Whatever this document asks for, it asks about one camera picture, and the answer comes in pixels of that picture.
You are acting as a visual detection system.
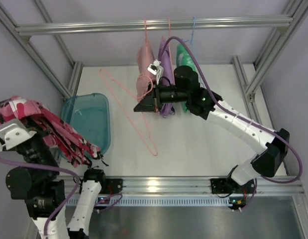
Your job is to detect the pink patterned trousers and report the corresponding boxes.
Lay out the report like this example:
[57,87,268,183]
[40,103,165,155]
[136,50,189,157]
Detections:
[0,96,103,167]

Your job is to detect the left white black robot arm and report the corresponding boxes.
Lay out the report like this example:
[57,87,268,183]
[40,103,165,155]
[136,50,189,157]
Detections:
[5,135,106,239]

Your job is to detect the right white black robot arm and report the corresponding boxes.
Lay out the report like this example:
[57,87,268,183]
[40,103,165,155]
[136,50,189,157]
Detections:
[134,64,290,185]

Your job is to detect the purple trousers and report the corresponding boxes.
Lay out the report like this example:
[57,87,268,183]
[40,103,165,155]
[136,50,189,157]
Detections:
[160,46,175,118]

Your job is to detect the green patterned trousers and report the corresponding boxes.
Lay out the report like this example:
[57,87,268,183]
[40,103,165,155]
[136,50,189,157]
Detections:
[175,43,201,114]

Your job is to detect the light pink trousers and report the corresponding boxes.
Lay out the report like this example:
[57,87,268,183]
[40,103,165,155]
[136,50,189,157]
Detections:
[135,43,159,102]

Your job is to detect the teal plastic bin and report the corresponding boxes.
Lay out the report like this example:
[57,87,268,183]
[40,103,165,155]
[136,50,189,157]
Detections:
[60,93,111,155]

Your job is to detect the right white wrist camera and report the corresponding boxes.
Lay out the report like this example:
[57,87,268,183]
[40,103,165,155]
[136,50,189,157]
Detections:
[147,59,164,84]

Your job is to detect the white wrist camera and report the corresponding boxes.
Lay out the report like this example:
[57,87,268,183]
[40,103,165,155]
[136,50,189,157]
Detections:
[147,59,164,84]
[0,119,36,152]

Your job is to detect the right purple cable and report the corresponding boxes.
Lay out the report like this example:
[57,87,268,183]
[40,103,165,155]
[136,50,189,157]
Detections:
[160,36,303,212]

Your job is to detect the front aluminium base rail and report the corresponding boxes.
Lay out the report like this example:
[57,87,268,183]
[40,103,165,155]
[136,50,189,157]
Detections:
[35,175,305,197]

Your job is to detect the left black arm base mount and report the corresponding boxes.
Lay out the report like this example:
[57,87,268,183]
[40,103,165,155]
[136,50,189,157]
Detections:
[100,178,123,195]

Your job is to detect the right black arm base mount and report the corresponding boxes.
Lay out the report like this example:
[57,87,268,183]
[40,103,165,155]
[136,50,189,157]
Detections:
[210,177,255,194]

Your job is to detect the slotted grey cable duct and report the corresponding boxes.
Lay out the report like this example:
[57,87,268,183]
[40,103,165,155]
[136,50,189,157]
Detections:
[96,195,246,207]

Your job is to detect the aluminium hanging rail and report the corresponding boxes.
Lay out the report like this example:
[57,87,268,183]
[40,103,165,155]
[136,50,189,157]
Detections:
[15,14,293,36]

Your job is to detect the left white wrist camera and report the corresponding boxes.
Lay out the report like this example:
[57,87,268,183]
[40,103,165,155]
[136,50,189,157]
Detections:
[0,119,36,152]

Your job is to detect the aluminium frame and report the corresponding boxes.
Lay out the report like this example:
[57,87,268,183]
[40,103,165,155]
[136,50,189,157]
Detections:
[0,0,308,239]

